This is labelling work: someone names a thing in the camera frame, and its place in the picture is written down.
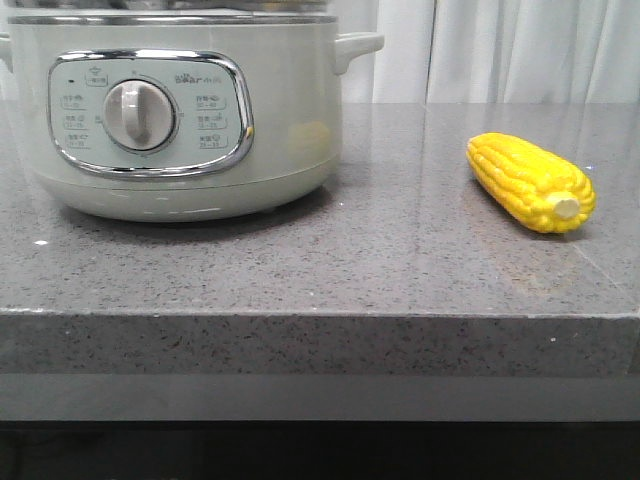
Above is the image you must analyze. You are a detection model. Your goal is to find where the white curtain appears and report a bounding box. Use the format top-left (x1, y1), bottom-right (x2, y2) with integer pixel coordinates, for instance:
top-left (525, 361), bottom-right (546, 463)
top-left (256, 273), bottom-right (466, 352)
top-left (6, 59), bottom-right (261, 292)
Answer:
top-left (0, 0), bottom-right (640, 105)

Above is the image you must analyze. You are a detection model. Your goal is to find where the yellow corn cob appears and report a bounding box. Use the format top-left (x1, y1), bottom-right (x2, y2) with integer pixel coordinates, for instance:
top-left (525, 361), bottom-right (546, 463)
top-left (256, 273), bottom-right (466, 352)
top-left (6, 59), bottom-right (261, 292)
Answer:
top-left (466, 132), bottom-right (597, 234)

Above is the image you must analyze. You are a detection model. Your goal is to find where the beige pot control knob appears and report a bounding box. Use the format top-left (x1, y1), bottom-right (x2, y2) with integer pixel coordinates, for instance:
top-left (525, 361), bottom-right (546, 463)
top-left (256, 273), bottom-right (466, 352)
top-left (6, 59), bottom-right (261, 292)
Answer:
top-left (103, 80), bottom-right (175, 151)

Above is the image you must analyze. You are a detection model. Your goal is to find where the pale green electric cooking pot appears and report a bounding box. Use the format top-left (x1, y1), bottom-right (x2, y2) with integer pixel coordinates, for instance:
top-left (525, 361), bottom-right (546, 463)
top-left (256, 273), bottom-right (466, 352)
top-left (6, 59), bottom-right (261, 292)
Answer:
top-left (1, 11), bottom-right (384, 222)

